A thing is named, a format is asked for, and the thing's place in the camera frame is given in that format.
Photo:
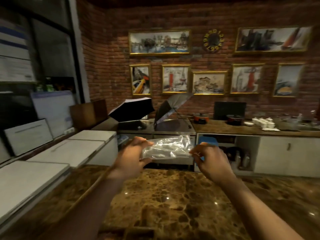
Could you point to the person's right hand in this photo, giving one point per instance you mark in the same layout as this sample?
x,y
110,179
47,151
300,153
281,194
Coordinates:
x,y
212,163

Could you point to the person's left hand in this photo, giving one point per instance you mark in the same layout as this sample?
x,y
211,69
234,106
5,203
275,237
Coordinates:
x,y
130,159

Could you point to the person's right fingers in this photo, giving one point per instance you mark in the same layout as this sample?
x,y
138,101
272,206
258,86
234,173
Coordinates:
x,y
198,153

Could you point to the person's left thumb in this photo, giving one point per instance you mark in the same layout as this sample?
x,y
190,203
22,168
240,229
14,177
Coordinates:
x,y
145,161

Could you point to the clear plastic bag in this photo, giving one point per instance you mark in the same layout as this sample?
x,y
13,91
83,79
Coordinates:
x,y
167,147

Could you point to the person's left forearm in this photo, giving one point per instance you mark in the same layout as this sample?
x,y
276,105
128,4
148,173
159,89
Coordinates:
x,y
82,209

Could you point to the person's right forearm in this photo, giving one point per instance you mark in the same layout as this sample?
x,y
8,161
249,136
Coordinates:
x,y
257,212

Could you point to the red cooking pot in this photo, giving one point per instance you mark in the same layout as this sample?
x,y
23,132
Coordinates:
x,y
200,117

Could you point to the dark red-rimmed pot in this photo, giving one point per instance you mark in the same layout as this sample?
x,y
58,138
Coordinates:
x,y
235,119

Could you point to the black monitor screen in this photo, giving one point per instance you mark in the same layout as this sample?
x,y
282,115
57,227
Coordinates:
x,y
230,110

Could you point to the black open umbrella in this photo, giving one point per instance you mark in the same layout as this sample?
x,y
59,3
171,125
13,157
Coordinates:
x,y
132,109

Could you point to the silver-lined open umbrella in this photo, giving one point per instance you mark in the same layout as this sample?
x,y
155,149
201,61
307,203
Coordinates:
x,y
172,106

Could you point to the white small plate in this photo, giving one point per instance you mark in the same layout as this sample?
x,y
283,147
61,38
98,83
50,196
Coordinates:
x,y
248,123

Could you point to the gold-framed beige building painting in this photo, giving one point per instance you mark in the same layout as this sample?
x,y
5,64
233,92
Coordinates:
x,y
209,83

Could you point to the group of white teacups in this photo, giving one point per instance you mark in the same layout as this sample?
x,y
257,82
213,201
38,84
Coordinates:
x,y
263,122

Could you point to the brown wooden box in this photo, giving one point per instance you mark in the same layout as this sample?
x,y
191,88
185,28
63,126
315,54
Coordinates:
x,y
88,113

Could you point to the gold-framed red tower painting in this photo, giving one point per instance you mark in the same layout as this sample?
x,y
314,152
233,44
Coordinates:
x,y
175,78

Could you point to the gold-framed yellow boat painting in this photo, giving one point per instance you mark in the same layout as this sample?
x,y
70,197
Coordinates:
x,y
140,79

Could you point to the white cabinet with doors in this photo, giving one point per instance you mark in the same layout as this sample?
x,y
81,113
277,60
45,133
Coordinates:
x,y
287,156

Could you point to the gold-framed red figure painting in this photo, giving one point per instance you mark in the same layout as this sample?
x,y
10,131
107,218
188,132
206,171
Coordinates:
x,y
247,78

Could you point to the glassware on tray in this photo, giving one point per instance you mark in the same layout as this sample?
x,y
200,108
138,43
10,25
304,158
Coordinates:
x,y
295,121

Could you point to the white poster board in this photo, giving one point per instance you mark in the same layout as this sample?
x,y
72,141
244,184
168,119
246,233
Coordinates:
x,y
53,111

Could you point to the gold-framed blue yellow painting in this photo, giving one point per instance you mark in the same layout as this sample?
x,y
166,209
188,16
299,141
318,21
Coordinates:
x,y
288,80

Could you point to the wide gold-framed city painting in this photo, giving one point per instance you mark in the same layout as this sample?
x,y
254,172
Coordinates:
x,y
160,42

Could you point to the white framed sign board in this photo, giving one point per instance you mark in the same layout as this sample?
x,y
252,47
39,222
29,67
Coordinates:
x,y
27,137

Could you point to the wide gold-framed sailboat painting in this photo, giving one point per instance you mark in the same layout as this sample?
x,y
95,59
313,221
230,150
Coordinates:
x,y
273,39

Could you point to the round gold-numbered wall clock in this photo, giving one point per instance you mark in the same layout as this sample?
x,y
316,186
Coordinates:
x,y
213,40

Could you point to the blue white wall notices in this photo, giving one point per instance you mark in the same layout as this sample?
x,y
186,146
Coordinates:
x,y
15,53

